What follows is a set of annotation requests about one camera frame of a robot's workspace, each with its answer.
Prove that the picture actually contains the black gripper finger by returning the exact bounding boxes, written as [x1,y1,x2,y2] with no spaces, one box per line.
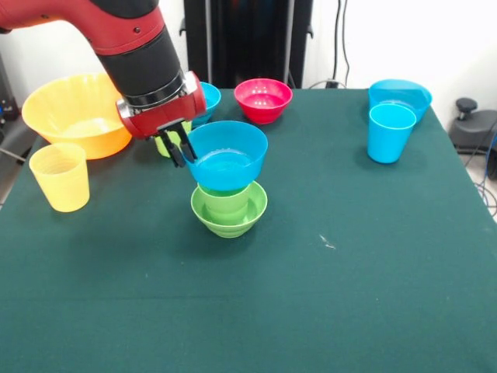
[177,123,198,162]
[162,130,186,169]

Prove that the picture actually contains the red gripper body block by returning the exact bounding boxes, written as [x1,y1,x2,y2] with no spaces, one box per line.
[116,71,207,140]

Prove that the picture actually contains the light green plastic cup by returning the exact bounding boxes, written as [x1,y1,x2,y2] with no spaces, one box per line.
[154,122,193,159]

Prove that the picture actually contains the cyan plastic bowl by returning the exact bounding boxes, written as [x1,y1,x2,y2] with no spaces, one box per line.
[189,82,222,127]

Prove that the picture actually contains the blue plastic bowl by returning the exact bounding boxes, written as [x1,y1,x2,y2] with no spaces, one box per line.
[367,78,433,124]
[186,120,269,191]

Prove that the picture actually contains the pink plastic bowl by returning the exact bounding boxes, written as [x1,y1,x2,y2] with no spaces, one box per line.
[234,78,294,125]

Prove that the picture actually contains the green plastic bowl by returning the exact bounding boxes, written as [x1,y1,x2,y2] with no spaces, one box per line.
[190,180,269,239]

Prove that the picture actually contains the large orange plastic bowl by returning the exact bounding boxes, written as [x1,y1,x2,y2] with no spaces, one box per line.
[21,72,134,160]

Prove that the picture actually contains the yellow plastic cup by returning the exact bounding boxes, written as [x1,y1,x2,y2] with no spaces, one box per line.
[29,142,91,213]

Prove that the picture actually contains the grey floor stand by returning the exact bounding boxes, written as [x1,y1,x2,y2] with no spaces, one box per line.
[0,104,42,160]

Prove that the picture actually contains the black equipment box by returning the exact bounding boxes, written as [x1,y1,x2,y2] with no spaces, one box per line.
[0,52,20,122]

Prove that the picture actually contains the dark green tablecloth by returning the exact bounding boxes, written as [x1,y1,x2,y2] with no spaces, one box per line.
[0,87,497,373]

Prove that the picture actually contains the blue plastic cup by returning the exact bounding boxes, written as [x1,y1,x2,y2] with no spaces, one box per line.
[367,103,418,164]

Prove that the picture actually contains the black knobbed floor stand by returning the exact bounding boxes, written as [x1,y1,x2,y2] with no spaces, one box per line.
[450,96,497,156]

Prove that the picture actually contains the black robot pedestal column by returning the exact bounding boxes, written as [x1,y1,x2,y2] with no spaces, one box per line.
[179,0,315,89]

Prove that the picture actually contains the black hanging cable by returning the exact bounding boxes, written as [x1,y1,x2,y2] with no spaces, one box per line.
[333,0,350,87]

